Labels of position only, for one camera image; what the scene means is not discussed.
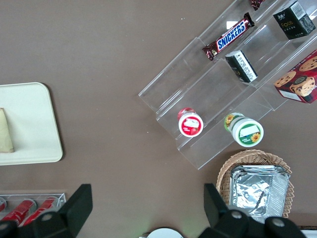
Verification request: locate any clear acrylic stepped shelf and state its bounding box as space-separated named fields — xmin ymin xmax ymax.
xmin=138 ymin=0 xmax=317 ymax=171

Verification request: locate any light tan wicker basket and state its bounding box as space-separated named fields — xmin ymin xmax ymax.
xmin=216 ymin=149 xmax=295 ymax=219

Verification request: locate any triangular sandwich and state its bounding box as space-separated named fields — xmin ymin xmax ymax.
xmin=0 ymin=107 xmax=15 ymax=154

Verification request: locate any green lid yogurt cup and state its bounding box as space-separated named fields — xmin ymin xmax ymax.
xmin=224 ymin=113 xmax=264 ymax=148

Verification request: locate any red chocolate cookie box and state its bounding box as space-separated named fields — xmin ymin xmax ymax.
xmin=273 ymin=49 xmax=317 ymax=105

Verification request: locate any clear acrylic bottle rack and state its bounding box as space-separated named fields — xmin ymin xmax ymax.
xmin=0 ymin=192 xmax=67 ymax=228

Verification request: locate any cream plastic tray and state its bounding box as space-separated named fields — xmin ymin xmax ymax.
xmin=0 ymin=82 xmax=63 ymax=166

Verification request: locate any red lid yogurt cup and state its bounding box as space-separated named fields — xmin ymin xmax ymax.
xmin=177 ymin=107 xmax=204 ymax=137

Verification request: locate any Snickers chocolate bar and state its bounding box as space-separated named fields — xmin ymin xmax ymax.
xmin=202 ymin=12 xmax=255 ymax=61
xmin=250 ymin=0 xmax=267 ymax=11

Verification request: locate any aluminium foil tray stack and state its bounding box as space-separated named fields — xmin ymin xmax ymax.
xmin=229 ymin=165 xmax=291 ymax=224

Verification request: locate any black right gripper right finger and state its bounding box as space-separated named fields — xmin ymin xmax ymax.
xmin=198 ymin=182 xmax=251 ymax=238

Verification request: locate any small black tissue box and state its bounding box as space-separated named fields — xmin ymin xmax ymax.
xmin=224 ymin=50 xmax=258 ymax=83
xmin=272 ymin=0 xmax=317 ymax=40

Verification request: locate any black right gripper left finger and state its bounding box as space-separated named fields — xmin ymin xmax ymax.
xmin=32 ymin=183 xmax=93 ymax=238

